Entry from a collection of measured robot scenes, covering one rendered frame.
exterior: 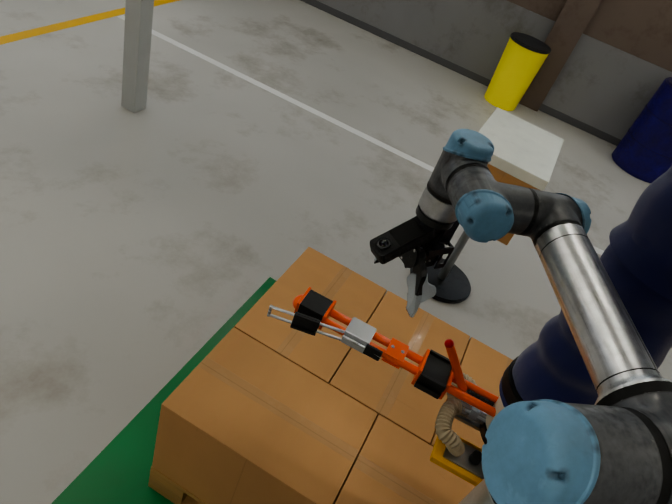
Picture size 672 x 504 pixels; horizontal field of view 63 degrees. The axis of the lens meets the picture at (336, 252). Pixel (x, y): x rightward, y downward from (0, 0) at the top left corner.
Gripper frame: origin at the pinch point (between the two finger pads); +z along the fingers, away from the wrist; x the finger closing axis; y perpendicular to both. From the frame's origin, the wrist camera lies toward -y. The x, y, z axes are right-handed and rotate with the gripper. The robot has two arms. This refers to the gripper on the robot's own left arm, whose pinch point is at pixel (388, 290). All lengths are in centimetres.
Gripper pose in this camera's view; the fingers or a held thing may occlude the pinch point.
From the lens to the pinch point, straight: 109.2
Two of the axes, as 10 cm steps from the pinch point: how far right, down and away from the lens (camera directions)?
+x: -4.2, -6.8, 6.0
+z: -2.8, 7.3, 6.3
